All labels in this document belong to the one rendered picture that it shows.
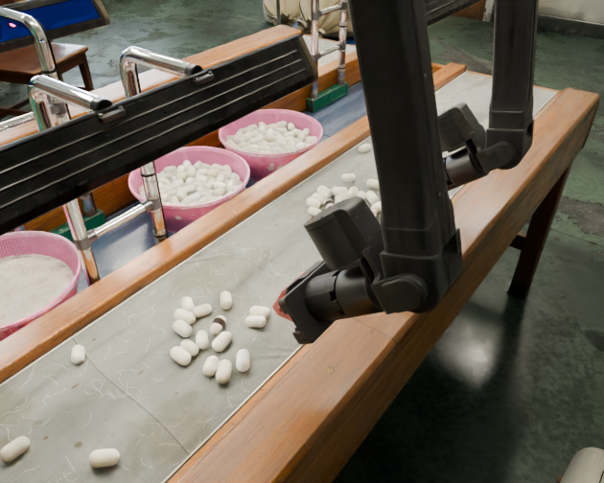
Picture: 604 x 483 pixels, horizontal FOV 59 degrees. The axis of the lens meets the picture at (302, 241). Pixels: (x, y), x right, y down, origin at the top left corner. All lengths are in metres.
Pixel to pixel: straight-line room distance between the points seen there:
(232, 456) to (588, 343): 1.57
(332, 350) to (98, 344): 0.36
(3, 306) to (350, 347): 0.59
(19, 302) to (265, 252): 0.43
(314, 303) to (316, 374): 0.17
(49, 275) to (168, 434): 0.43
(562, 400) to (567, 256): 0.76
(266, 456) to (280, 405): 0.07
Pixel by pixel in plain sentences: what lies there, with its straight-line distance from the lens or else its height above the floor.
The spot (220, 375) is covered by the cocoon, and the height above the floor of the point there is 0.76.
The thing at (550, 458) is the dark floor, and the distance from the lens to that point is 1.74.
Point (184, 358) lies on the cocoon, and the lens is 0.82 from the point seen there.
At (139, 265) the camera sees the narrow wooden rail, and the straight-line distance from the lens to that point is 0.99.
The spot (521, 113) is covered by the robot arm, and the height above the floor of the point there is 1.04.
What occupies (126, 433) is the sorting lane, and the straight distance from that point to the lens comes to 0.79.
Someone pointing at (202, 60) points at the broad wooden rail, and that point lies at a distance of 1.94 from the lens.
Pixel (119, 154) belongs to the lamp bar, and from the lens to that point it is 0.68.
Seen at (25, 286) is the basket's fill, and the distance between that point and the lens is 1.07.
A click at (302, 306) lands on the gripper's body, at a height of 0.93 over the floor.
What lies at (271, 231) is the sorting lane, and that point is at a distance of 1.07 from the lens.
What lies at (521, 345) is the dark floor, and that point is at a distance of 1.98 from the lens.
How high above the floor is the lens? 1.37
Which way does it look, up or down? 37 degrees down
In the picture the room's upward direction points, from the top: straight up
